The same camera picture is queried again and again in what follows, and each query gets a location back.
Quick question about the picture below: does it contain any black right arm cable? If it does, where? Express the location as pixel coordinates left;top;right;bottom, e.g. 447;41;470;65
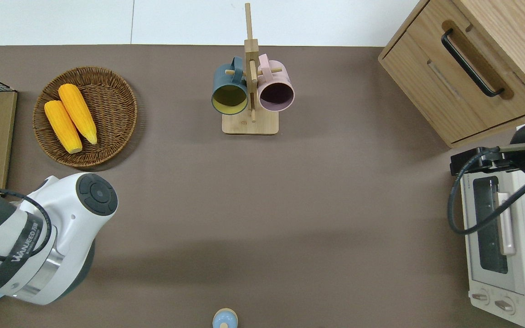
447;143;525;235

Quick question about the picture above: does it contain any dark blue mug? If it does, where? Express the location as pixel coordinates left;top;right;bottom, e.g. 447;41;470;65
211;56;249;116

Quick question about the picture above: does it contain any black cabinet handle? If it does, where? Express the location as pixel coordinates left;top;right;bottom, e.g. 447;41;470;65
441;28;504;97

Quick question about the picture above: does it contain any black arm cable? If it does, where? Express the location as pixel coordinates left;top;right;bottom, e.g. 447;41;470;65
0;188;52;262
447;143;525;235

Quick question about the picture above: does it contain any brown wicker basket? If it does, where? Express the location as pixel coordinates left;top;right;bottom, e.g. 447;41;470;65
32;66;138;168

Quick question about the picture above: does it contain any pink mug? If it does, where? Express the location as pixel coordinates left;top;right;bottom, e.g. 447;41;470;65
257;53;295;113

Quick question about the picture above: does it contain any yellow corn cob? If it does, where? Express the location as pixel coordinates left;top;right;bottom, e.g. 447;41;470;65
44;100;83;154
58;83;98;145

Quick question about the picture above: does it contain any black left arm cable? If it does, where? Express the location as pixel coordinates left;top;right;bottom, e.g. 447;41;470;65
0;188;52;262

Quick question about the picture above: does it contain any brown table mat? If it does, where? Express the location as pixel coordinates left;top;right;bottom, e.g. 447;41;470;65
0;44;525;328

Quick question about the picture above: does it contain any toaster oven door handle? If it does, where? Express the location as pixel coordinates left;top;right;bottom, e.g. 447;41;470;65
497;192;516;256

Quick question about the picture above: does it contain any wooden drawer cabinet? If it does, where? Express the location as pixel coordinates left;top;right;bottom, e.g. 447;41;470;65
378;0;525;149

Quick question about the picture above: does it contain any black velcro cable strap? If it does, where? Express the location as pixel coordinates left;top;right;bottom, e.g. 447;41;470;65
0;210;44;294

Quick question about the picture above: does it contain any wooden mug tree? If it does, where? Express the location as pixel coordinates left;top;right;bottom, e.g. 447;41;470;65
222;2;279;135

